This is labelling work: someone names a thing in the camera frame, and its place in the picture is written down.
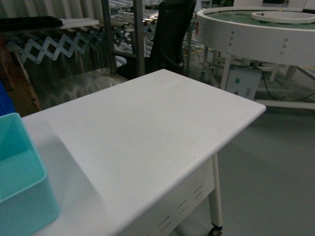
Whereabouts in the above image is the white control box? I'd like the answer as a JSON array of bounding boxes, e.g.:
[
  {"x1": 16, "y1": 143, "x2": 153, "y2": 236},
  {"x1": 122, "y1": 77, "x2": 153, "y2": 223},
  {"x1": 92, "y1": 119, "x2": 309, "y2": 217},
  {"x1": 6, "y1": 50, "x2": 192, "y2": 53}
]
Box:
[{"x1": 226, "y1": 66, "x2": 262, "y2": 100}]

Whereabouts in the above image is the light teal plastic box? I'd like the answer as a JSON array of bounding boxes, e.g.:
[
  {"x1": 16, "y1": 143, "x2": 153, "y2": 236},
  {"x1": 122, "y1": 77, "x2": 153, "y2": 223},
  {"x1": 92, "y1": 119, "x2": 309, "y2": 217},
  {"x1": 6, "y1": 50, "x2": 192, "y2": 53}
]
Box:
[{"x1": 0, "y1": 113, "x2": 61, "y2": 236}]

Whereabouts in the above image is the black office chair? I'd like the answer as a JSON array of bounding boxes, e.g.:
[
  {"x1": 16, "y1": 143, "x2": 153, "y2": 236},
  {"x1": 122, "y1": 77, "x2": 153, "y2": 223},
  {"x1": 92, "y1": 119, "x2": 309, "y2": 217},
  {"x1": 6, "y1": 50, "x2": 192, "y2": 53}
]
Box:
[{"x1": 116, "y1": 0, "x2": 197, "y2": 81}]

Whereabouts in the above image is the white table leg with caster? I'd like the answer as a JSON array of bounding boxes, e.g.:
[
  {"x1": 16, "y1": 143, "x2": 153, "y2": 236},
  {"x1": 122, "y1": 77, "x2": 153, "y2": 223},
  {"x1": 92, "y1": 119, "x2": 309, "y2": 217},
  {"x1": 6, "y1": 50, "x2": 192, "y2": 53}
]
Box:
[{"x1": 208, "y1": 154, "x2": 223, "y2": 236}]

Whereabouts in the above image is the expandable roller conveyor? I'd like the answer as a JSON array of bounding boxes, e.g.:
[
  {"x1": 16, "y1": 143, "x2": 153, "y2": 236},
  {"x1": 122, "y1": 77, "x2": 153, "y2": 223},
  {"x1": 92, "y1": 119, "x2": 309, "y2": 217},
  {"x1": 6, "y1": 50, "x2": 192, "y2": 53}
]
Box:
[{"x1": 5, "y1": 25, "x2": 106, "y2": 64}]

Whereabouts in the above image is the white round conveyor table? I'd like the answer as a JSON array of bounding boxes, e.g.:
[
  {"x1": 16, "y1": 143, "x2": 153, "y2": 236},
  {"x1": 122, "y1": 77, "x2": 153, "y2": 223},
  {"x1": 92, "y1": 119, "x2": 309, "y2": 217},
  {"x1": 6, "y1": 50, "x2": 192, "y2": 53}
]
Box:
[{"x1": 195, "y1": 7, "x2": 315, "y2": 109}]

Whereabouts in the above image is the black tray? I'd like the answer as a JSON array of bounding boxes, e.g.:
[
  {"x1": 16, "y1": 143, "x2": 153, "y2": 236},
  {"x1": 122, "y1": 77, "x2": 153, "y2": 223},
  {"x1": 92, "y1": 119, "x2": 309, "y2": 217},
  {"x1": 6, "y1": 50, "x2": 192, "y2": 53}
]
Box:
[{"x1": 0, "y1": 16, "x2": 63, "y2": 27}]

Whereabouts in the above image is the blue crate upper left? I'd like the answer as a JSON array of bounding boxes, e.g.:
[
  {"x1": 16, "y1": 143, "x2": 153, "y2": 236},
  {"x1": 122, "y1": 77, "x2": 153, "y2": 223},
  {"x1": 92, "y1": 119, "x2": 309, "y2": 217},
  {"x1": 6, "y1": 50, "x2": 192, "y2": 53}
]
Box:
[{"x1": 0, "y1": 82, "x2": 16, "y2": 116}]

